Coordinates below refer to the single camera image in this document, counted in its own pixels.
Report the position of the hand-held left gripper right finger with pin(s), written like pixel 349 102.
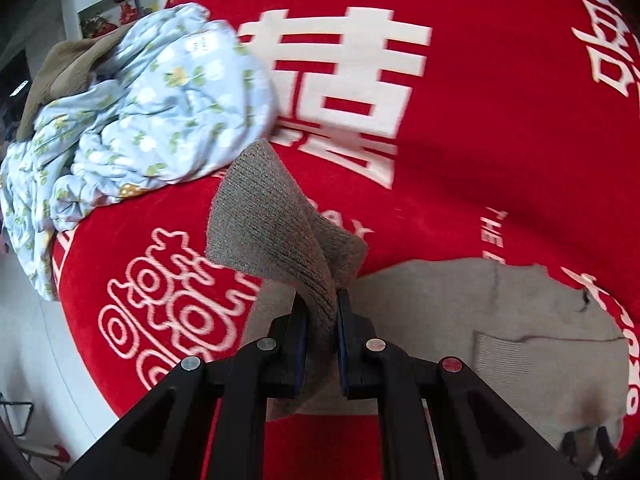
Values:
pixel 343 342

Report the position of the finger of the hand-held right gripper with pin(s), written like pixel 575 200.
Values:
pixel 575 447

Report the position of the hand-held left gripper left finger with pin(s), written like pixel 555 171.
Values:
pixel 300 345

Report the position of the grey knit sweater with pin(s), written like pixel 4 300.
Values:
pixel 280 220

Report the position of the red printed blanket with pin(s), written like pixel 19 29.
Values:
pixel 475 150

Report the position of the light blue floral cloth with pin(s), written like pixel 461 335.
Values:
pixel 165 105

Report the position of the olive brown garment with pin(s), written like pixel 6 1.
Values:
pixel 60 70

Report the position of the wall poster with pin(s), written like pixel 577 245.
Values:
pixel 102 17

